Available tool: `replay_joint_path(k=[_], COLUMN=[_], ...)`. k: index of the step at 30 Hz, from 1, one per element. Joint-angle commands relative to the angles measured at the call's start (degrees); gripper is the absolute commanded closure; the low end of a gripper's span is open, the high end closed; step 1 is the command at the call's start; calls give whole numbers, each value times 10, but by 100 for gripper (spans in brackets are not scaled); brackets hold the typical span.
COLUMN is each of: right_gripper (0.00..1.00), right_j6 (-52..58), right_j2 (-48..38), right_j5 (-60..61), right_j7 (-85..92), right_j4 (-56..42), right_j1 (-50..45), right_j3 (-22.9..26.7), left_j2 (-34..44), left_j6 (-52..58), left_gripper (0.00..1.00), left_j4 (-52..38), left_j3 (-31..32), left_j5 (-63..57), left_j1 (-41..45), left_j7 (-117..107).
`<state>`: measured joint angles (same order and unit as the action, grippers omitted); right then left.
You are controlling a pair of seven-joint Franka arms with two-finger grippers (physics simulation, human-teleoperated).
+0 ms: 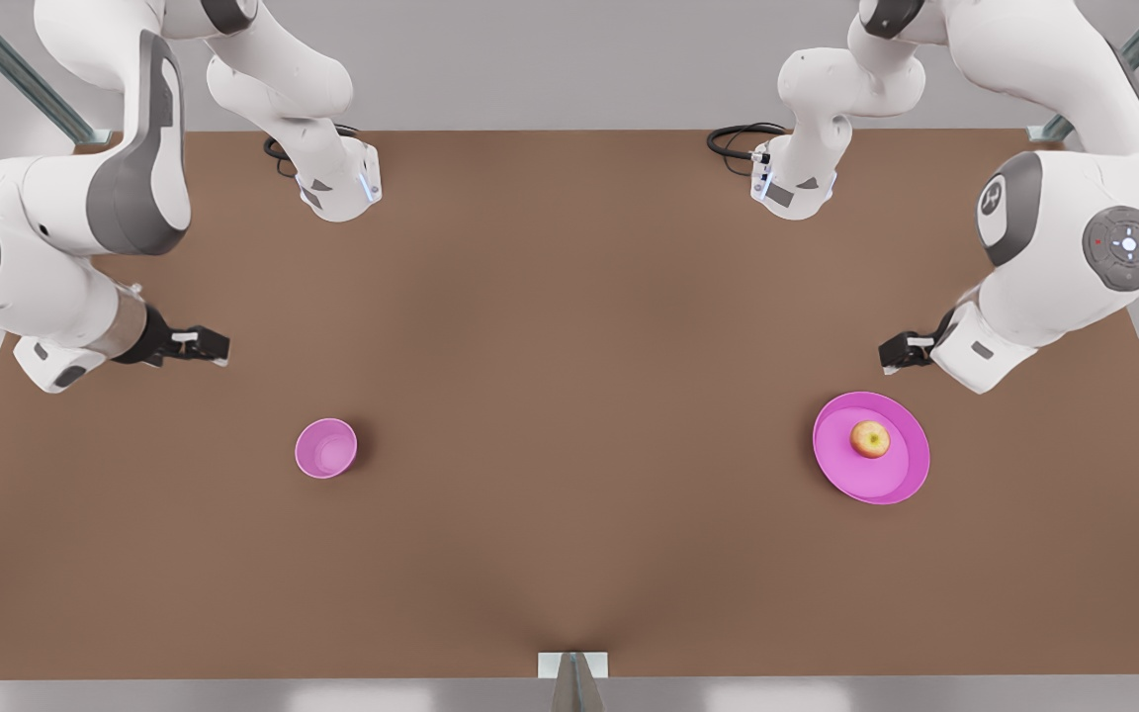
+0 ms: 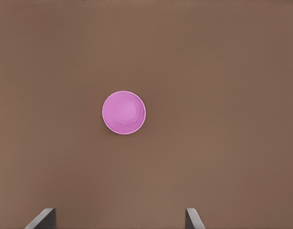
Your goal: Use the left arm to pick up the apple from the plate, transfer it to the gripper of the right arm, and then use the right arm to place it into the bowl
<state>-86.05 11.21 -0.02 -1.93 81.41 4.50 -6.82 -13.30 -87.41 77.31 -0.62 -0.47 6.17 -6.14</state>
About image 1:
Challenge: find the pink bowl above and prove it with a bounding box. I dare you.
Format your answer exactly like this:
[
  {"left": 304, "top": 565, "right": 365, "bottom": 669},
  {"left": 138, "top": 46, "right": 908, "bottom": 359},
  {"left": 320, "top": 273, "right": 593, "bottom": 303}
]
[{"left": 295, "top": 417, "right": 359, "bottom": 481}]

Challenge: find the pink plate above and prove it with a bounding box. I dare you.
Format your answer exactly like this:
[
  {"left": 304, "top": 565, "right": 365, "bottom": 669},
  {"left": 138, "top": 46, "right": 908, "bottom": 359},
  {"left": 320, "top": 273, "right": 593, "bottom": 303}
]
[{"left": 812, "top": 392, "right": 931, "bottom": 506}]

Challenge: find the black cable loop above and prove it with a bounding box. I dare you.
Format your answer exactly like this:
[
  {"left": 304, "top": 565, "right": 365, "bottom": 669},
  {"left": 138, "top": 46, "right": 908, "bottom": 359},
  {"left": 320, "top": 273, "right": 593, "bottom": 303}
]
[
  {"left": 706, "top": 122, "right": 790, "bottom": 178},
  {"left": 263, "top": 124, "right": 363, "bottom": 180}
]

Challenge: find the silver frame post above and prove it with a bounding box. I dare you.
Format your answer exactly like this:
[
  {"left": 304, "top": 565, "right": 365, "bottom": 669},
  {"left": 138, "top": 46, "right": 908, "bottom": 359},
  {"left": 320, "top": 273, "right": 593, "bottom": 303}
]
[
  {"left": 538, "top": 651, "right": 610, "bottom": 712},
  {"left": 1026, "top": 0, "right": 1139, "bottom": 144},
  {"left": 0, "top": 0, "right": 114, "bottom": 149}
]

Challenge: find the yellow red apple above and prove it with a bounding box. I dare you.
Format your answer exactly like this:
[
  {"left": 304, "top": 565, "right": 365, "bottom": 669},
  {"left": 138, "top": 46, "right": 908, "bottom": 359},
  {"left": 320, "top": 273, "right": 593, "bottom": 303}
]
[{"left": 849, "top": 420, "right": 892, "bottom": 460}]

